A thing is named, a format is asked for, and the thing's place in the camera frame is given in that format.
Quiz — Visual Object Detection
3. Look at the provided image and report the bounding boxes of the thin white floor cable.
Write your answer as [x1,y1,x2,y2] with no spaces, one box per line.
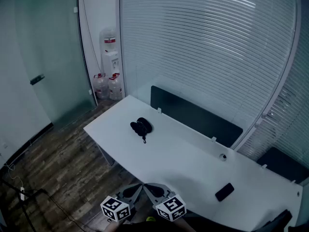
[2,162,25,189]

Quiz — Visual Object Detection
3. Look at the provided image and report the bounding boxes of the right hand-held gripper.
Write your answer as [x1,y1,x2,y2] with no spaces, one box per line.
[143,182,187,222]

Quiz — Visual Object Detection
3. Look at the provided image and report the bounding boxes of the black stand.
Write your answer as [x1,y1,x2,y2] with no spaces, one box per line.
[0,177,48,232]

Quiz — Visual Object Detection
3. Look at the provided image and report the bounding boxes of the dark door handle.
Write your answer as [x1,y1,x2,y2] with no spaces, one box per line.
[29,73,45,86]

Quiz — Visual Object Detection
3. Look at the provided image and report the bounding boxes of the black smartphone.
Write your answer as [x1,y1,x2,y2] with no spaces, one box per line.
[215,183,235,202]

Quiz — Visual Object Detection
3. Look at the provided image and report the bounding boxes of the frosted glass door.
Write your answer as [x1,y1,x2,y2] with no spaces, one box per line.
[0,0,98,131]

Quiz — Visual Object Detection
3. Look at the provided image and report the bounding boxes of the grey desk leg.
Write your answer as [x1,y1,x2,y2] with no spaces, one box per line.
[96,143,115,167]

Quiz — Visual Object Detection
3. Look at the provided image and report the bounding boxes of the black floor cable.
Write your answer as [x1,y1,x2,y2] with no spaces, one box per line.
[24,189,87,232]

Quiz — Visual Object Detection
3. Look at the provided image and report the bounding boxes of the narrow white window blinds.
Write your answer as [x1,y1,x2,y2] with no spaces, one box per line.
[238,32,309,165]

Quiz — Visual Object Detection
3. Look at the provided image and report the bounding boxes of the short dark desk divider panel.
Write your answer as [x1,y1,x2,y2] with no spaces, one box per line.
[256,146,309,185]

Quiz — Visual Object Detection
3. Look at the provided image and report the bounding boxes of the wide white window blinds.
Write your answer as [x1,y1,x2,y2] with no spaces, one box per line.
[120,0,299,130]

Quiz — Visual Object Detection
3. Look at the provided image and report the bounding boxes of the long dark desk divider panel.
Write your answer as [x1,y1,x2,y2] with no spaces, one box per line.
[150,85,243,148]

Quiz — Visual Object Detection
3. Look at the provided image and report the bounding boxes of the person's dark clothing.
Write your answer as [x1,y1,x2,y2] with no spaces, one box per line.
[118,216,184,232]

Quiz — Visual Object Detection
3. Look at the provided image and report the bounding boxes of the large water bottle red label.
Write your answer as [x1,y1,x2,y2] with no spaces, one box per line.
[99,27,117,54]

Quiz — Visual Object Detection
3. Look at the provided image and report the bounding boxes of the black zippered earphone case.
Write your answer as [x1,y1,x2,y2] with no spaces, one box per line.
[130,117,153,145]

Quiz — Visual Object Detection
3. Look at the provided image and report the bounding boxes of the person's left forearm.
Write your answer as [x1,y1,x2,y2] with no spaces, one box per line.
[96,222,126,232]

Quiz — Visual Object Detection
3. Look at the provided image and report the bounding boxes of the clear water jug red cap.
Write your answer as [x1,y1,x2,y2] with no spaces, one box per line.
[93,73,110,100]
[108,72,123,102]

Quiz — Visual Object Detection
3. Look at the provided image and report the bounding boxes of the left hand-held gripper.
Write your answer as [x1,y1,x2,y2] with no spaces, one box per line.
[100,184,144,223]

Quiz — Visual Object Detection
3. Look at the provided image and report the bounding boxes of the thin black wall cable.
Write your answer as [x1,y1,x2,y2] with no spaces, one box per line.
[80,0,103,75]

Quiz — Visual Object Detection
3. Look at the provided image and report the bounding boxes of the person's right forearm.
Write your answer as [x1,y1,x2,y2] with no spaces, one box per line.
[173,218,197,232]

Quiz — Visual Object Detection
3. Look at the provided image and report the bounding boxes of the white water dispenser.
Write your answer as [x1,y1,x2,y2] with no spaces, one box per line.
[101,50,120,79]

